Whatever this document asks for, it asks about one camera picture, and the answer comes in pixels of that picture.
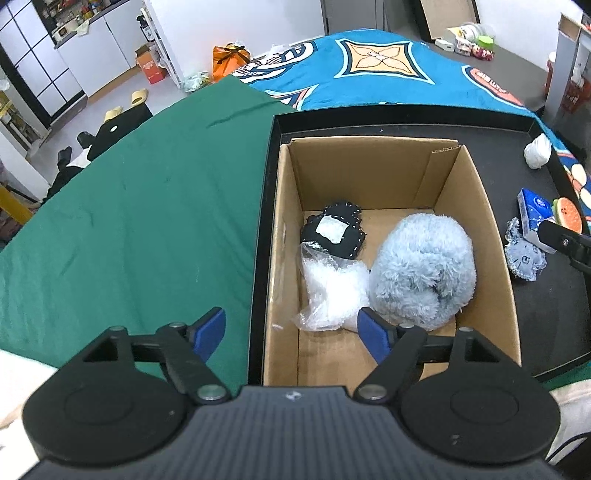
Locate orange bag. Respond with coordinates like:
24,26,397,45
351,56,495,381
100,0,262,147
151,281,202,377
211,43,250,82

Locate grey lace fabric piece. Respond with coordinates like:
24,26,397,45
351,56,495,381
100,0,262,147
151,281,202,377
504,217,547,282

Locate white soft bundle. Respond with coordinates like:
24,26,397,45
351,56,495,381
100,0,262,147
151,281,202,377
523,133,552,170

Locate burger plush toy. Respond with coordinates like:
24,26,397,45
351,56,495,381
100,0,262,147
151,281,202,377
552,197,583,234

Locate blue tissue pack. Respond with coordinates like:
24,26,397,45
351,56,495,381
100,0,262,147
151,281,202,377
517,188,556,254

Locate black stitched felt pouch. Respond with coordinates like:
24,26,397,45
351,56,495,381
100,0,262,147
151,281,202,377
301,201,366,260

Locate grey bench mat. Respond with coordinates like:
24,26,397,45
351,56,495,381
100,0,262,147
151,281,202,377
428,43,547,112

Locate brown cardboard box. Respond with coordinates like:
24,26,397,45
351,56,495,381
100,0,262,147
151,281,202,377
263,136,521,390

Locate orange cardboard box on floor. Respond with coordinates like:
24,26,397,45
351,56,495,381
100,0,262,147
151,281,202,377
135,44,166,85

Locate yellow slipper pair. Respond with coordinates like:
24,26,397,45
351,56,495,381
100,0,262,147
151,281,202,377
103,88,150,123

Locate small items on bench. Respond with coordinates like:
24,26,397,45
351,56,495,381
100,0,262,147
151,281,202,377
435,22,496,61

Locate clear bag of white stuffing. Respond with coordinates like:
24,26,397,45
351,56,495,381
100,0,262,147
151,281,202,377
294,243,370,333

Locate white kitchen cabinet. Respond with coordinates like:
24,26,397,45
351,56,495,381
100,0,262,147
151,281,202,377
57,1,146,97

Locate blue patterned blanket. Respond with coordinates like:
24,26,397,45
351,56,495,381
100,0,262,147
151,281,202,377
232,29,590,219

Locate leaning black tray lid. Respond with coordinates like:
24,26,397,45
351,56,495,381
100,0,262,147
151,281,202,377
420,0,479,33

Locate fluffy grey-blue plush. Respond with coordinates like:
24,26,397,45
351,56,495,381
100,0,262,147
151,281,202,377
368,213,477,331

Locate black stool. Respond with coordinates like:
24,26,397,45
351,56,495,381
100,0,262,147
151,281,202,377
87,103,152,162

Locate white bedding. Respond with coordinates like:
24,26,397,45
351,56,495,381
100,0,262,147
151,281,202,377
0,350,56,480

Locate grey desk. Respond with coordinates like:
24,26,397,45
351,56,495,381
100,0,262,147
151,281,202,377
543,14,590,124

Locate black shallow tray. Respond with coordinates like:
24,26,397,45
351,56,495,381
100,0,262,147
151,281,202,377
247,106,590,388

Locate green cloth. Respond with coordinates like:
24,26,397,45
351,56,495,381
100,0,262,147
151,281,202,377
1,78,287,389

